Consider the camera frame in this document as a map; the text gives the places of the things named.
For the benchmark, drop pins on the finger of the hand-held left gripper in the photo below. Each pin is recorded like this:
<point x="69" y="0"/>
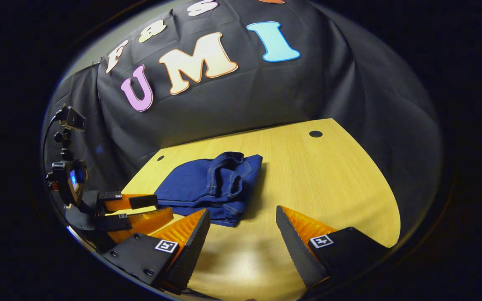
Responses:
<point x="132" y="202"/>
<point x="144" y="221"/>

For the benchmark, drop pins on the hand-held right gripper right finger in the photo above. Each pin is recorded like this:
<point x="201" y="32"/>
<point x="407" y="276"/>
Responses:
<point x="295" y="248"/>

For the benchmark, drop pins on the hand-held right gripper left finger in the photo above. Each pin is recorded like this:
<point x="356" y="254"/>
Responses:
<point x="193" y="246"/>

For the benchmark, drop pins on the blue denim jeans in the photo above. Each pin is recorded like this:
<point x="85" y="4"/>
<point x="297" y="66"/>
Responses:
<point x="195" y="188"/>

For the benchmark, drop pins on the black backdrop cloth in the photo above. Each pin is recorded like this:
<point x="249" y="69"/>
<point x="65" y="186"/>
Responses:
<point x="241" y="104"/>

